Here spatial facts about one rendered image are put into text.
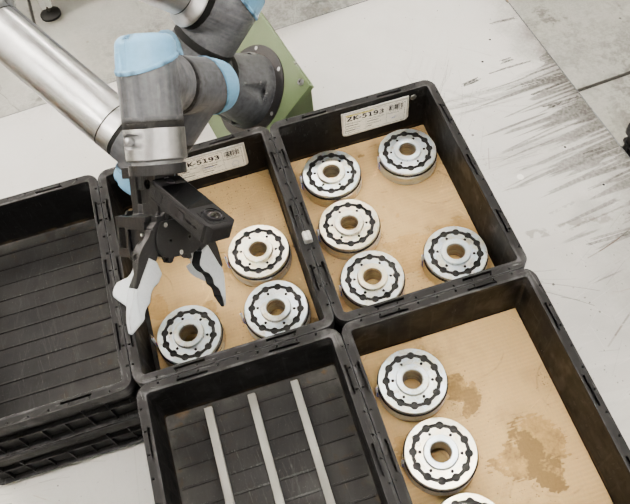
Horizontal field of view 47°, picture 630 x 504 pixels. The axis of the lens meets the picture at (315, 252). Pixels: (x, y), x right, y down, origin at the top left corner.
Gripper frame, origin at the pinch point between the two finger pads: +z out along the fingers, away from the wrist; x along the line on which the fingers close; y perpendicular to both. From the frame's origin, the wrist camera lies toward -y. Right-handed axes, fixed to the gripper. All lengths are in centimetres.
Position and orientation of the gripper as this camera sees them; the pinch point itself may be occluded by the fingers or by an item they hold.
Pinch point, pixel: (184, 321)
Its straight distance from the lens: 94.1
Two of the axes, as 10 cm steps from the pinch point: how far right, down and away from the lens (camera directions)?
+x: -6.4, 1.7, -7.5
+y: -7.7, -0.6, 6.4
